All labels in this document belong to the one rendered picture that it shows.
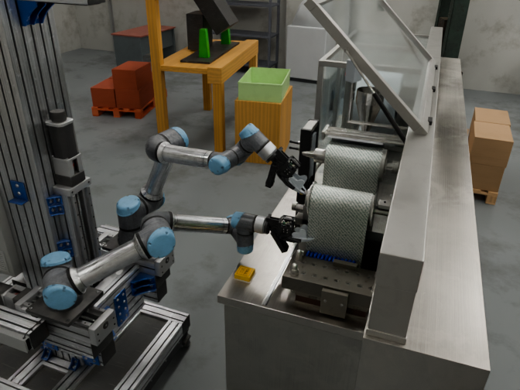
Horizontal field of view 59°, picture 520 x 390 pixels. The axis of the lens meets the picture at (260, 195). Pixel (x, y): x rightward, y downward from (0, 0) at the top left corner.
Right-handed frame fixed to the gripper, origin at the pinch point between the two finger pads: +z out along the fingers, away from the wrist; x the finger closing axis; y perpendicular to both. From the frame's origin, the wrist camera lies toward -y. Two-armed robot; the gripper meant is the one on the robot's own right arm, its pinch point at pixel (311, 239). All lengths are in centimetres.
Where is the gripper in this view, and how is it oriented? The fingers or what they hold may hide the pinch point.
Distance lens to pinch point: 195.4
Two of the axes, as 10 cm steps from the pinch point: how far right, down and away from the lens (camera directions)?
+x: 3.4, -4.4, 8.3
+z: 9.4, 1.7, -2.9
